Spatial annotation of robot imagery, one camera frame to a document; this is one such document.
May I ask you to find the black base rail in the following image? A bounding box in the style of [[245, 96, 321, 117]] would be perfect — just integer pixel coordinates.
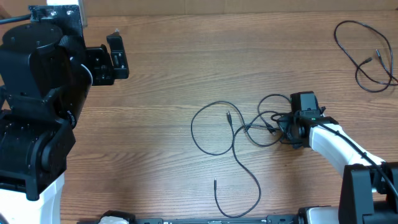
[[77, 210, 304, 224]]

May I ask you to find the thick black cable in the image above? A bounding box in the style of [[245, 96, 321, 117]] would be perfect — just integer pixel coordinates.
[[333, 20, 398, 93]]

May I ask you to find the long thin black cable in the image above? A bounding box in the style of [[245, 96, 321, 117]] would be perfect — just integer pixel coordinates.
[[190, 101, 262, 218]]

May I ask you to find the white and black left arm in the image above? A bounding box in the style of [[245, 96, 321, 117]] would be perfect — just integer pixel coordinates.
[[1, 22, 129, 223]]

